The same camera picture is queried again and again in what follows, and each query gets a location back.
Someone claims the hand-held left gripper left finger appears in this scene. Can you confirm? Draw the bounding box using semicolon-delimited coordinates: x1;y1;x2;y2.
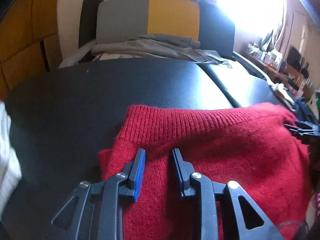
51;148;146;240

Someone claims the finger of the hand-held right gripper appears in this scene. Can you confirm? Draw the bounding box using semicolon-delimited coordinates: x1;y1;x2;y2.
294;120;319;128
284;123;313;133

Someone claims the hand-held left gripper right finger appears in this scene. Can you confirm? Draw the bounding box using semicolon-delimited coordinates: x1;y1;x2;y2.
171;148;285;240

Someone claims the red knit sweater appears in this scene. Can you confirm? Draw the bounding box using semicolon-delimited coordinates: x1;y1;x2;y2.
97;102;313;240

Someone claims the dark knit garment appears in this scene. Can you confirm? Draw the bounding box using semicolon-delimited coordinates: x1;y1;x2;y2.
292;97;320;125

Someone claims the beige knit sweater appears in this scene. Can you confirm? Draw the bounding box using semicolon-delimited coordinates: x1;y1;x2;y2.
269;82;297;110

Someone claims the wooden desk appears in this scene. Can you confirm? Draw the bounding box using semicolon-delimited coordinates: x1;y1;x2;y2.
241;52;300;90

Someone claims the black television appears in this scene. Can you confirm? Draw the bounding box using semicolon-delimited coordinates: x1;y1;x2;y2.
287;45;309;67

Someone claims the group of glass jars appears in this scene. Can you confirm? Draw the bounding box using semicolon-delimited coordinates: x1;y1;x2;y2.
246;42;267;60

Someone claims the grey hanging jacket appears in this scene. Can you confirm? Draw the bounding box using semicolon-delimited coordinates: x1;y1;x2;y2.
261;29;274;52

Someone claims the grey cloth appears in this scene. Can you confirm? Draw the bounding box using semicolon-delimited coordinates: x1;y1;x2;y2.
90;33;233;68

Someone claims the cream knit garment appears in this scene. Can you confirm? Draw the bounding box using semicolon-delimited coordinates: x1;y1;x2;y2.
0;100;22;205

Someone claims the grey yellow blue sofa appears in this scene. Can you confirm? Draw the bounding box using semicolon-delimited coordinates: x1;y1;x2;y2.
59;0;265;80

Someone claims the orange wooden wardrobe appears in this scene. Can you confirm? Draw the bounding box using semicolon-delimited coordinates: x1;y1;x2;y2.
0;0;63;93

